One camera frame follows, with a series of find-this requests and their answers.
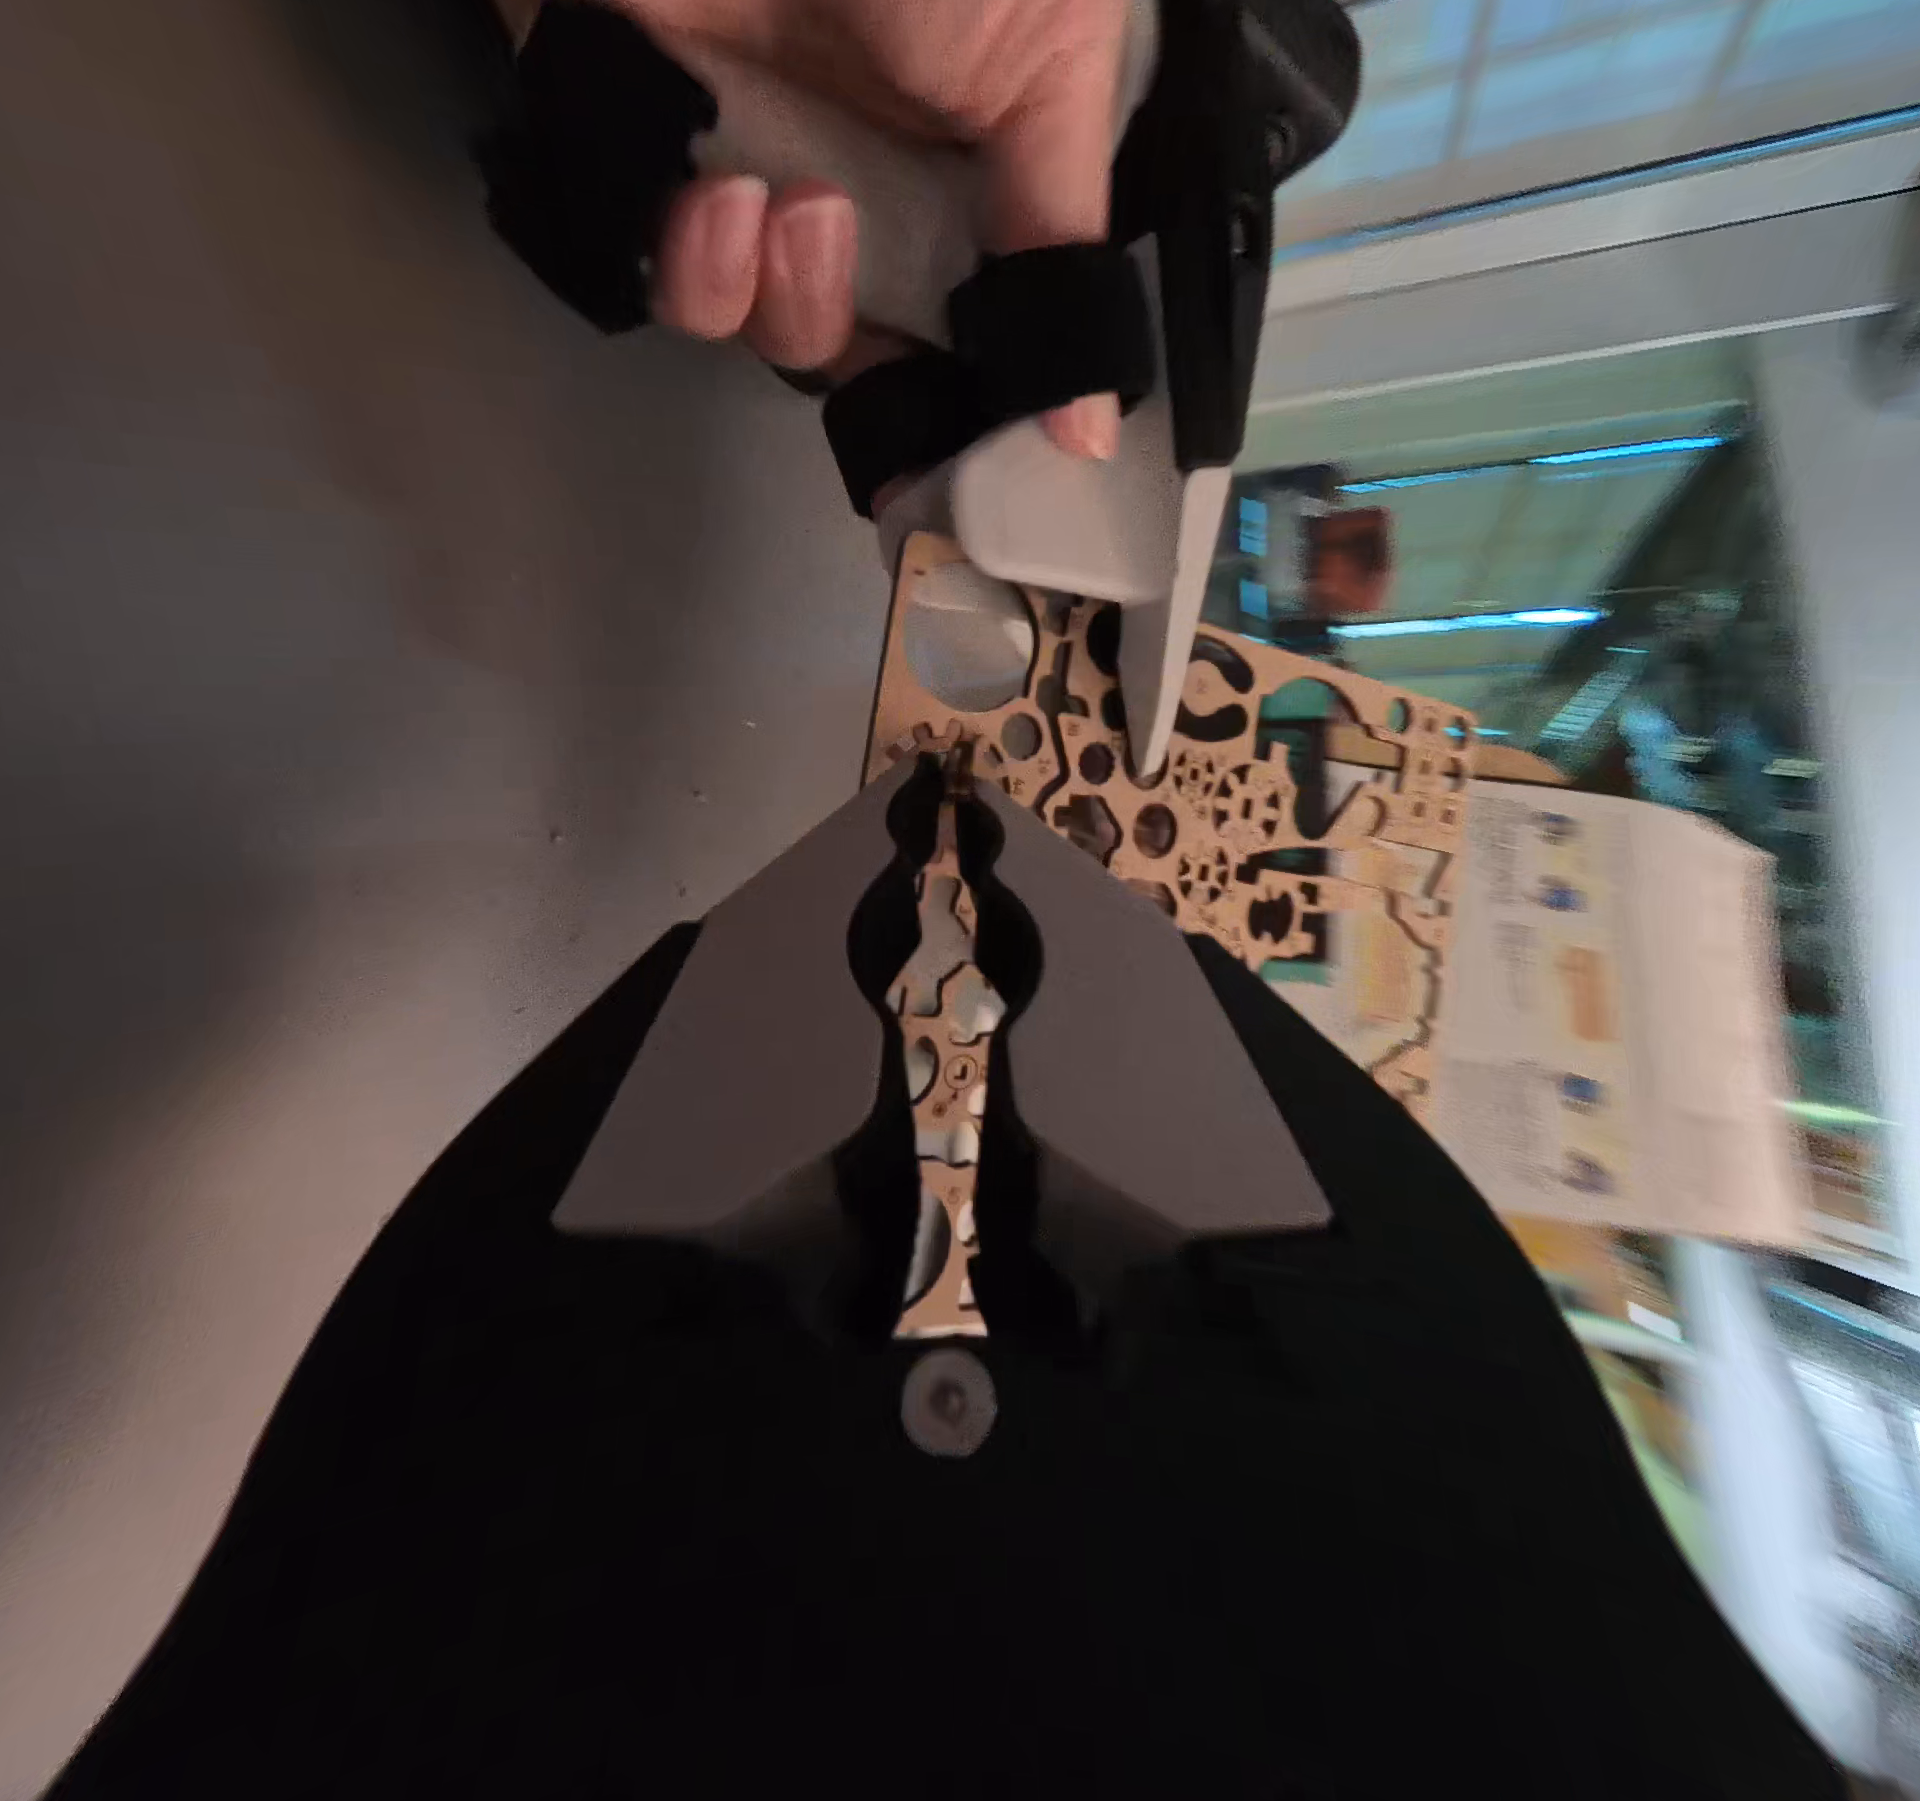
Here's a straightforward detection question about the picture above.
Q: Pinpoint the person's left hand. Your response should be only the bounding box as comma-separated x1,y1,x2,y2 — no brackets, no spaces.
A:
442,0,1163,465

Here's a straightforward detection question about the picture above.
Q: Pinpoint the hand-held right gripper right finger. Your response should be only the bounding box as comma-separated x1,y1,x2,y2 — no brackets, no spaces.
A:
954,775,1335,1337

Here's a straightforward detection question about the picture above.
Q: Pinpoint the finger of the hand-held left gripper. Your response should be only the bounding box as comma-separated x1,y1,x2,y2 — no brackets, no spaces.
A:
950,399,1235,783

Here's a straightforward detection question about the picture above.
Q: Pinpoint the instruction sign board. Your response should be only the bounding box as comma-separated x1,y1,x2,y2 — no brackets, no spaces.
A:
1441,766,1816,1254

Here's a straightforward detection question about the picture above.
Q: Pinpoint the laser-cut wooden parts sheet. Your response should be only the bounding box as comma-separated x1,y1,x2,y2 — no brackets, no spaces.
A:
862,525,1487,1337

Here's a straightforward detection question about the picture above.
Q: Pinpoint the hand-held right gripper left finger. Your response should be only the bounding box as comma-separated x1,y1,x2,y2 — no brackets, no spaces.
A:
553,754,950,1337

